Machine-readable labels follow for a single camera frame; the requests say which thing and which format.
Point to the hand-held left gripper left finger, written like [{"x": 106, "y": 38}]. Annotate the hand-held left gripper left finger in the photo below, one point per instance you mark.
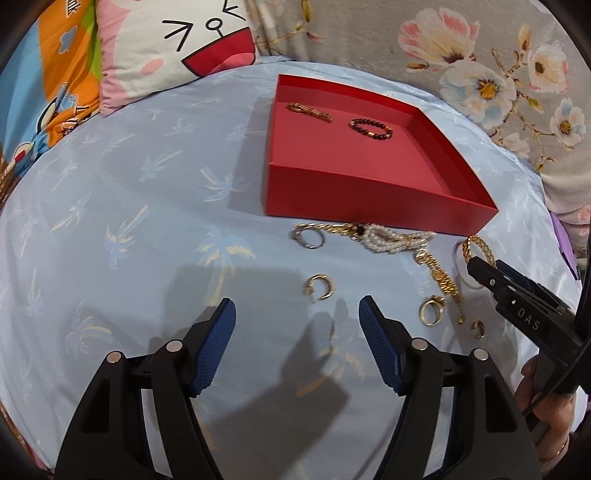
[{"x": 214, "y": 341}]

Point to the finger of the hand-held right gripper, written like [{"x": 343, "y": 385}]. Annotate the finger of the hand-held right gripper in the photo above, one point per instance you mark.
[
  {"x": 482, "y": 274},
  {"x": 515, "y": 279}
]

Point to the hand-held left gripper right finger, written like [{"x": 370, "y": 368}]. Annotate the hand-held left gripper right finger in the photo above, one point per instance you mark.
[{"x": 376, "y": 341}]

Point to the gold cuff bangle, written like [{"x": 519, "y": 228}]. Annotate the gold cuff bangle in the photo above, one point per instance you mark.
[{"x": 480, "y": 244}]

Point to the gold hoop earring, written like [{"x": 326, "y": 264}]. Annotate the gold hoop earring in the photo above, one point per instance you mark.
[{"x": 330, "y": 290}]

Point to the red cardboard box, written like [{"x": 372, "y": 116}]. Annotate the red cardboard box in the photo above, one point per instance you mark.
[{"x": 351, "y": 152}]

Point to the person's right hand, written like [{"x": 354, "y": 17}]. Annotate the person's right hand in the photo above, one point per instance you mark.
[{"x": 549, "y": 415}]

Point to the purple object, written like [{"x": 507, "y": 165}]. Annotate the purple object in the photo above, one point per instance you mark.
[{"x": 561, "y": 240}]

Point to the light blue palm-print sheet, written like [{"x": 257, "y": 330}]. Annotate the light blue palm-print sheet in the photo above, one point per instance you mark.
[{"x": 138, "y": 207}]

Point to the grey floral blanket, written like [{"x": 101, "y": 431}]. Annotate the grey floral blanket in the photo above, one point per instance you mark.
[{"x": 369, "y": 37}]

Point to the colourful striped cartoon blanket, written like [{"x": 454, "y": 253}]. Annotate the colourful striped cartoon blanket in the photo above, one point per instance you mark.
[{"x": 3, "y": 177}]

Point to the pink cat face pillow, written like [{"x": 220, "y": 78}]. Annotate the pink cat face pillow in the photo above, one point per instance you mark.
[{"x": 138, "y": 46}]

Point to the colourful cartoon striped sheet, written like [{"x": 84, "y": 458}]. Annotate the colourful cartoon striped sheet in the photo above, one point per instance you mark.
[{"x": 60, "y": 69}]

